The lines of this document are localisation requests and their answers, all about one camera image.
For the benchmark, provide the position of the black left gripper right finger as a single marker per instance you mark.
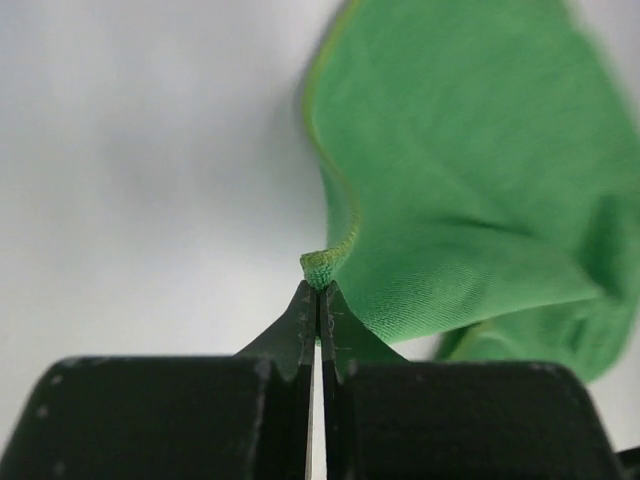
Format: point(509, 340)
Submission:
point(389, 418)

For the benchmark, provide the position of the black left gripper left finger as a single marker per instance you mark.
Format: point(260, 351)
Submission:
point(246, 416)

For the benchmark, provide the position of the green towel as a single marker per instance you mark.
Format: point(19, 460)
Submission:
point(481, 170)

